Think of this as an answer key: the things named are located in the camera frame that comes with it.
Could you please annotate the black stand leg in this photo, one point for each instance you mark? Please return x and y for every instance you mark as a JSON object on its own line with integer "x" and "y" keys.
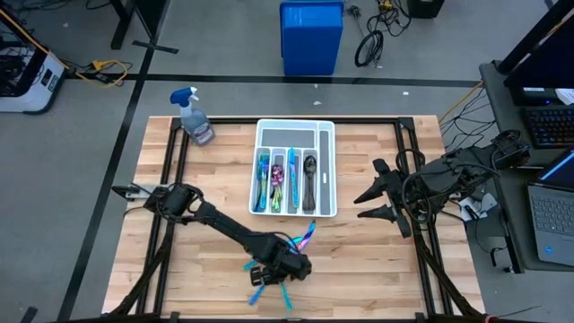
{"x": 150, "y": 18}

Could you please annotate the white and black equipment cart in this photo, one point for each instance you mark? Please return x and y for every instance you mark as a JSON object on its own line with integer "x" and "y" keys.
{"x": 27, "y": 104}

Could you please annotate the black box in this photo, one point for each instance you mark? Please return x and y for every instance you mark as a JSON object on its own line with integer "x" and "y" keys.
{"x": 426, "y": 8}

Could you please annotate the large dark iridescent spoon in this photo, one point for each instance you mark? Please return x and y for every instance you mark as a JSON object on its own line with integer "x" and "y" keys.
{"x": 310, "y": 163}

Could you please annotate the gray laptop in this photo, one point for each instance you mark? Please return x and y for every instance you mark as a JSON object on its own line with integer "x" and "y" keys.
{"x": 553, "y": 215}

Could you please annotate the dark laptop desk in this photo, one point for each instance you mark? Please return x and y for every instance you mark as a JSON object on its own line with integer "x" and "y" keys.
{"x": 511, "y": 224}

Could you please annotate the Dawn spray bottle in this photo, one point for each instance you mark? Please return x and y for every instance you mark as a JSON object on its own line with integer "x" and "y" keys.
{"x": 199, "y": 128}

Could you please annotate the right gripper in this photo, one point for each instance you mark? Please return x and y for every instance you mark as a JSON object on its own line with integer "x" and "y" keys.
{"x": 410, "y": 197}

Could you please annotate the black keyboard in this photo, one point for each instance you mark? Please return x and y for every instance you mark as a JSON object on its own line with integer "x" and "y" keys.
{"x": 551, "y": 128}

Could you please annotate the black dock device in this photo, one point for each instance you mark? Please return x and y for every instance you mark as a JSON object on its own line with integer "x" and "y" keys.
{"x": 533, "y": 96}

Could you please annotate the small iridescent spoon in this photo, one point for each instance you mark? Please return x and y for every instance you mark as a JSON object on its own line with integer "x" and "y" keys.
{"x": 280, "y": 197}
{"x": 274, "y": 179}
{"x": 278, "y": 169}

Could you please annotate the white power adapter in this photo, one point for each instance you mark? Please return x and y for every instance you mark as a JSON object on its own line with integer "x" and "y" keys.
{"x": 486, "y": 204}

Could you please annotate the blue plastic bin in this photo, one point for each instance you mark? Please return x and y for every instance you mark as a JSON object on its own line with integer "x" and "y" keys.
{"x": 311, "y": 40}

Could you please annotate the gray side desk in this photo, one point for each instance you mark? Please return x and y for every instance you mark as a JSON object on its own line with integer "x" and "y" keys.
{"x": 498, "y": 98}

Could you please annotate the white cutlery organizer tray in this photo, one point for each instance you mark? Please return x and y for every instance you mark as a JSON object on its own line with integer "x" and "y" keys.
{"x": 289, "y": 137}

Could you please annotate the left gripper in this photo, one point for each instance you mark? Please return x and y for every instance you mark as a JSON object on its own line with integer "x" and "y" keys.
{"x": 287, "y": 264}

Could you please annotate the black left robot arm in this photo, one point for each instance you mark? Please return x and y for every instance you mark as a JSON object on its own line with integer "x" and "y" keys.
{"x": 224, "y": 224}

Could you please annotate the white paper sheet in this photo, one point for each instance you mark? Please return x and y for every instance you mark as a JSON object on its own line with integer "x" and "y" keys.
{"x": 566, "y": 96}

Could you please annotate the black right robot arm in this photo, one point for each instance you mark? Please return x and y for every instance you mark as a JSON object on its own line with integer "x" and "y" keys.
{"x": 462, "y": 175}

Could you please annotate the black desk monitor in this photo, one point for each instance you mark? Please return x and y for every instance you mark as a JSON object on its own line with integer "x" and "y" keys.
{"x": 547, "y": 54}

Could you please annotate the iridescent blue fork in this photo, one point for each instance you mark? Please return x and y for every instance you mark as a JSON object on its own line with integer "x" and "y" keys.
{"x": 265, "y": 163}
{"x": 259, "y": 197}

